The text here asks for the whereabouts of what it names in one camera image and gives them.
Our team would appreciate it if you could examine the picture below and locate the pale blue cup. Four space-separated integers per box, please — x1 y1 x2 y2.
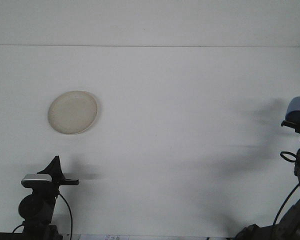
284 96 300 121

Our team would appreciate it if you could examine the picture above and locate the pale round plate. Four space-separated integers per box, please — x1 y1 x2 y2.
47 90 99 135

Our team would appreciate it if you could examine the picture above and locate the white printed paper sheet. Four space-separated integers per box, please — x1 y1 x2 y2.
78 233 131 240

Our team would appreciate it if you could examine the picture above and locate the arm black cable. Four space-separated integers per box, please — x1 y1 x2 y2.
272 150 300 227
57 192 74 238

